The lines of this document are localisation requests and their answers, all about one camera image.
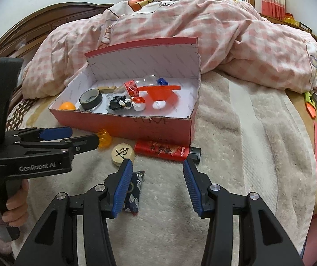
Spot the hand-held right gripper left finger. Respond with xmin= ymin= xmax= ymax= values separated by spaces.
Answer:
xmin=14 ymin=159 xmax=134 ymax=266

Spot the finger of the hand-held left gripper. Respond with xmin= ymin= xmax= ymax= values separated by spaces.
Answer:
xmin=7 ymin=127 xmax=73 ymax=142
xmin=17 ymin=134 xmax=100 ymax=154

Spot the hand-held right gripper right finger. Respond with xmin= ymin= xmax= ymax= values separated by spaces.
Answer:
xmin=183 ymin=158 xmax=304 ymax=266

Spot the dark patterned cloth pouch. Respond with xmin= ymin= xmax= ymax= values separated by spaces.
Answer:
xmin=121 ymin=170 xmax=146 ymax=216

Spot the orange translucent toy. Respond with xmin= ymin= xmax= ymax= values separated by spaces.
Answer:
xmin=97 ymin=129 xmax=112 ymax=148

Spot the red cardboard box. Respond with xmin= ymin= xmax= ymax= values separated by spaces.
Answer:
xmin=49 ymin=37 xmax=202 ymax=151

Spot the clear plastic bottle red label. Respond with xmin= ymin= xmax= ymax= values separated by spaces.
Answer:
xmin=124 ymin=75 xmax=159 ymax=95

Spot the person's left hand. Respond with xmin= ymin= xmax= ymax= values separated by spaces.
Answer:
xmin=0 ymin=179 xmax=29 ymax=228

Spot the round wooden chess piece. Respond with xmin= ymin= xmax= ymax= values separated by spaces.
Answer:
xmin=111 ymin=143 xmax=135 ymax=167

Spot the brown polka dot bedsheet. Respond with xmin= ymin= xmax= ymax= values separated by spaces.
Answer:
xmin=6 ymin=98 xmax=53 ymax=133

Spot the black tape roll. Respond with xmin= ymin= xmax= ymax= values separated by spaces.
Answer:
xmin=79 ymin=88 xmax=103 ymax=110

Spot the red lighter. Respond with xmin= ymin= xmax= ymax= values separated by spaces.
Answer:
xmin=134 ymin=140 xmax=191 ymax=162

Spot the black toy figure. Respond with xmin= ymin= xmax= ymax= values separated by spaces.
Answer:
xmin=109 ymin=96 xmax=132 ymax=111

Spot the red and white ball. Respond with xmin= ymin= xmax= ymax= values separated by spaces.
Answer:
xmin=132 ymin=96 xmax=147 ymax=112

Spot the white plush blanket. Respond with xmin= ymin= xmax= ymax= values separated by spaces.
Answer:
xmin=11 ymin=69 xmax=317 ymax=266

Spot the orange plastic cone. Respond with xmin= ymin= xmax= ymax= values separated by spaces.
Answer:
xmin=138 ymin=84 xmax=181 ymax=103

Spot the brown wooden headboard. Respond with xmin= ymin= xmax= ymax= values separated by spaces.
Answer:
xmin=0 ymin=3 xmax=114 ymax=81

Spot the orange green utility knife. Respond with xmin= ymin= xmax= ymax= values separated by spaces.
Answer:
xmin=305 ymin=91 xmax=317 ymax=119

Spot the pink checked blanket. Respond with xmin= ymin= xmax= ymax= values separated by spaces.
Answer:
xmin=24 ymin=0 xmax=317 ymax=99

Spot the red yellow box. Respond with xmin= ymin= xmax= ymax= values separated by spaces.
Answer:
xmin=284 ymin=12 xmax=300 ymax=25

